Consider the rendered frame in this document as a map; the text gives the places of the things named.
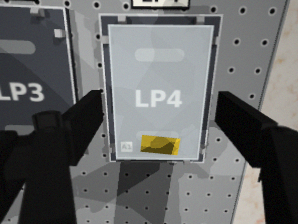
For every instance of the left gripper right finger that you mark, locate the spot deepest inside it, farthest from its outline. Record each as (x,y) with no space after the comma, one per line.
(264,144)

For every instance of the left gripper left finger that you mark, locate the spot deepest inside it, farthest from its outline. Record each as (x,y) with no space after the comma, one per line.
(48,194)

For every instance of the dark grey flat base plate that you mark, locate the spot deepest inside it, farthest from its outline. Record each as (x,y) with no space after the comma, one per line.
(172,193)

